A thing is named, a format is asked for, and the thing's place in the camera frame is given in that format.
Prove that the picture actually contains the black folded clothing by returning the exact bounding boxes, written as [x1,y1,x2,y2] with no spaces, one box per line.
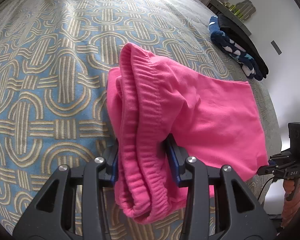
[218,13,269,78]

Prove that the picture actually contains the pink pants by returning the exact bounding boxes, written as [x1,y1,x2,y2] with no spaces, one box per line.
[107,43,268,224]

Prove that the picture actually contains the dark wall shelf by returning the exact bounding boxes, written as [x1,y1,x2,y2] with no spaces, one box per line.
[207,0,251,36]

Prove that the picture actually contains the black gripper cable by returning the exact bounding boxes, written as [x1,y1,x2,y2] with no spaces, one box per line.
[257,175,278,205]

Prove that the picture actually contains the green decor on shelf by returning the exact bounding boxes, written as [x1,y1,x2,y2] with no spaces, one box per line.
[222,0,256,22]

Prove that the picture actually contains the person's right hand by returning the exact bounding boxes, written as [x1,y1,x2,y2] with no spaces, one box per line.
[282,178,300,215]

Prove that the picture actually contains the navy white patterned clothing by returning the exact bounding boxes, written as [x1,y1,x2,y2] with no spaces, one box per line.
[209,16,263,81]

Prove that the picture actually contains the wall socket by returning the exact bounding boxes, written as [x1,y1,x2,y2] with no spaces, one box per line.
[271,40,282,55]

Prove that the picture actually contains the blue beige patterned bedspread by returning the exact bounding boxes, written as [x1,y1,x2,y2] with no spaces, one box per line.
[0,0,282,240]

